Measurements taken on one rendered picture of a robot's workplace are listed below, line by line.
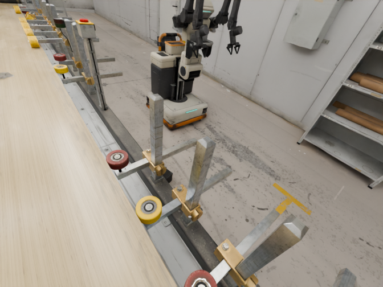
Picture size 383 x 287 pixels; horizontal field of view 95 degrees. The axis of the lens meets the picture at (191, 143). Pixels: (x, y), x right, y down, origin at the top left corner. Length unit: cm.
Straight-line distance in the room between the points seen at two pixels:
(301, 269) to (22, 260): 161
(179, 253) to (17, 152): 71
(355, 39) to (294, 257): 241
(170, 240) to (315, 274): 124
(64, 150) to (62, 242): 36
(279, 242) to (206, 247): 40
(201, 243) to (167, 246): 15
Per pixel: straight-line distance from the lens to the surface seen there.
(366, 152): 316
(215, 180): 78
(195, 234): 78
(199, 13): 170
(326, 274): 187
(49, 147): 86
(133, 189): 97
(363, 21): 297
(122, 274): 54
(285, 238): 41
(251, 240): 70
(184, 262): 83
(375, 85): 254
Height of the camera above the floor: 142
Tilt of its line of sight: 41 degrees down
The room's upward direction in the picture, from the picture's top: 10 degrees clockwise
